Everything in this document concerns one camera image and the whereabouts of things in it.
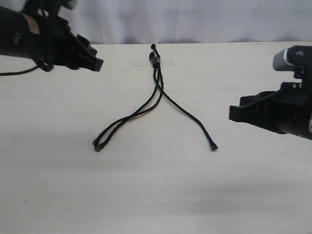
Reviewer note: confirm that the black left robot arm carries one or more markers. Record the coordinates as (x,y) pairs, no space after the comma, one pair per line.
(7,25)

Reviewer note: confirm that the white curtain backdrop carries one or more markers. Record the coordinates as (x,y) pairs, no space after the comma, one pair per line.
(191,21)

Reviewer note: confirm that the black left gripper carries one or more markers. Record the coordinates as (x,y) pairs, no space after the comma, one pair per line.
(43,36)

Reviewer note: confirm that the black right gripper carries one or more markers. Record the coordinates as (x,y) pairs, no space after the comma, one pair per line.
(284,111)

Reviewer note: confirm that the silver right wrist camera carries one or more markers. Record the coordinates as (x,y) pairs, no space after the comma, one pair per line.
(291,58)

